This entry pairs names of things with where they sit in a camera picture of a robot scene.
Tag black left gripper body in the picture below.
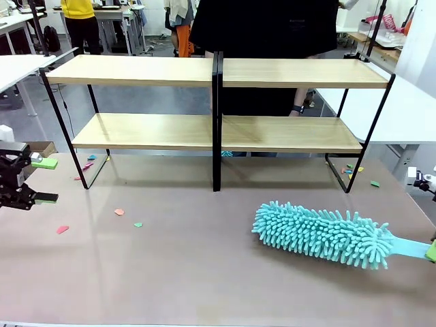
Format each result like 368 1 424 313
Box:
0 140 33 211

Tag teal microfibre duster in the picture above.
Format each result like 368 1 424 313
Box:
251 200 434 271

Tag person's left forearm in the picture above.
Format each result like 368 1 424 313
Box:
292 87 308 108

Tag cardboard box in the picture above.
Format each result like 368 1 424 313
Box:
25 140 57 168

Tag white table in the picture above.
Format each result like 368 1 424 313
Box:
315 73 436 175
0 54 57 119

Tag black backpack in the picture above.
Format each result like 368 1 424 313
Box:
43 25 62 53

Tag person in yellow top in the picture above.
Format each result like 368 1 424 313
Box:
60 0 103 56

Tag grey office desk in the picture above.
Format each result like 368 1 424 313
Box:
91 4 148 56

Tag person in orange trousers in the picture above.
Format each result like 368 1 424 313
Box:
163 0 196 59

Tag wooden workbench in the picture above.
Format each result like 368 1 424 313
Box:
347 31 403 64

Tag pink bag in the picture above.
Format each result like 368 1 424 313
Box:
381 13 398 33

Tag person in black shirt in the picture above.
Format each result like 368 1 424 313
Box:
189 0 342 118

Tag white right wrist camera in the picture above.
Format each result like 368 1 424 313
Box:
406 166 436 202

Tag wooden shelf unit black frame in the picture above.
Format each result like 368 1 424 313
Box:
39 51 219 192
217 50 396 194

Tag black camera stand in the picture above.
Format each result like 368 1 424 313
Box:
361 0 389 63
28 0 51 57

